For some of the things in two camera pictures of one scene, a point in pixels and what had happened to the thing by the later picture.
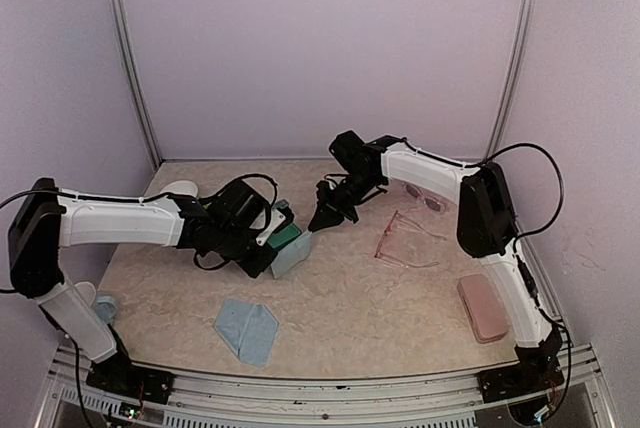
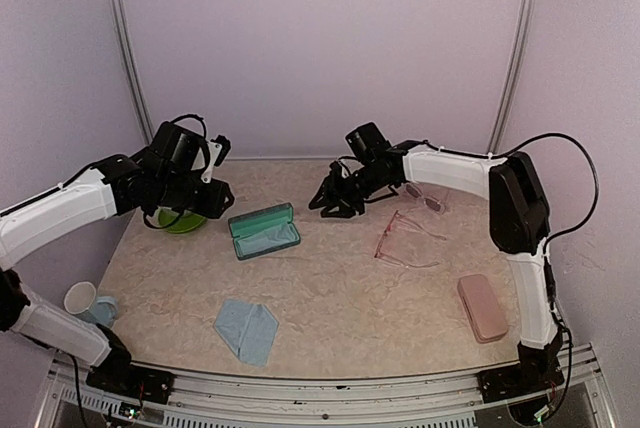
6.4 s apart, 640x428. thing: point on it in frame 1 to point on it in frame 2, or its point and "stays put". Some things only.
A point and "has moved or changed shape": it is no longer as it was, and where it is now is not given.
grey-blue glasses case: [295, 252] has moved or changed shape
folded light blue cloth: [248, 328] stays put
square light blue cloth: [291, 255] has moved or changed shape
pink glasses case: [483, 308] stays put
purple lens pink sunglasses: [429, 201] stays put
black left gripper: [254, 266] to [214, 206]
